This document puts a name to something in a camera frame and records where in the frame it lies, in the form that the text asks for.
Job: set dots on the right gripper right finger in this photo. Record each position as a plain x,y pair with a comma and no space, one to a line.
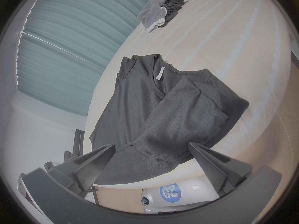
210,169

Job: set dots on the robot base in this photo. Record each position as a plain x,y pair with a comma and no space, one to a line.
193,195

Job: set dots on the pile of clothes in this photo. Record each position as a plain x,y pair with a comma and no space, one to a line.
154,13

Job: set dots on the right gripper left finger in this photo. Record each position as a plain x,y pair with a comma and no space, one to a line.
93,167

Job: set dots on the bed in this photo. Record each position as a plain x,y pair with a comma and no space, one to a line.
222,43

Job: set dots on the blue-green curtain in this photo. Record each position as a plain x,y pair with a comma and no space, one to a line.
81,20
53,73

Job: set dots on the black chest of drawers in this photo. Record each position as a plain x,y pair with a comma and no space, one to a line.
78,141

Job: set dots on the black T-shirt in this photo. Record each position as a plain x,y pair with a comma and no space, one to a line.
144,115

